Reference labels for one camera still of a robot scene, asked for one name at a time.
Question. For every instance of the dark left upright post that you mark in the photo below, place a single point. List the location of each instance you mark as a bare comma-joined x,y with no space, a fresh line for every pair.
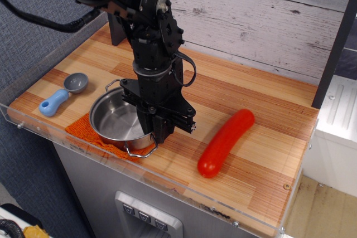
117,31

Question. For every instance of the grey toy fridge cabinet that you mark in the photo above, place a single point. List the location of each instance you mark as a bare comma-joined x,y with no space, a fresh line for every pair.
96,180

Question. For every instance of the red toy sausage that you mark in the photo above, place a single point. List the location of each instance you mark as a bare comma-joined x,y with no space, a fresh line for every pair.
215,154

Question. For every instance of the silver dispenser button panel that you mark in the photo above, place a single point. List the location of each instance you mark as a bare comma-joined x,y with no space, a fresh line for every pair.
139,219

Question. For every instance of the yellow tape piece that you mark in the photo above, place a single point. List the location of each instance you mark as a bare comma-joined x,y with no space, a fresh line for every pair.
35,232

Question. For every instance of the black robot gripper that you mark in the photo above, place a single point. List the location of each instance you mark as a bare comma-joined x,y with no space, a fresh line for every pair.
159,101

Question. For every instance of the dark right upright post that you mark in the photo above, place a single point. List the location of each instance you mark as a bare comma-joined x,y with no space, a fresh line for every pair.
336,51

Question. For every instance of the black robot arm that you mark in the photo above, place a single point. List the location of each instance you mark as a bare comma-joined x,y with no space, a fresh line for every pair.
155,39

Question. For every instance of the orange knitted cloth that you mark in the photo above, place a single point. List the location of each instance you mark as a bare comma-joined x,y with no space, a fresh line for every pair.
83,130

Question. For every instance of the silver steel pot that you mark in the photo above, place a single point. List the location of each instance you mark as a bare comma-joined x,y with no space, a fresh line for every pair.
116,122

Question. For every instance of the dark upright post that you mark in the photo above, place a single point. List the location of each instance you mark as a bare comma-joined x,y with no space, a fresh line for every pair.
117,31
336,51

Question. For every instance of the white side cabinet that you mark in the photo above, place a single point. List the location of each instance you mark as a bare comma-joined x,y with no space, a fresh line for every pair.
331,155

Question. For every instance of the clear acrylic table guard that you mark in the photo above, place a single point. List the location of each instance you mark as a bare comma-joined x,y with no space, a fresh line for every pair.
253,189

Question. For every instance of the blue grey ice cream scoop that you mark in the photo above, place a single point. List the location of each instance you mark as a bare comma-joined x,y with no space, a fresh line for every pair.
75,83

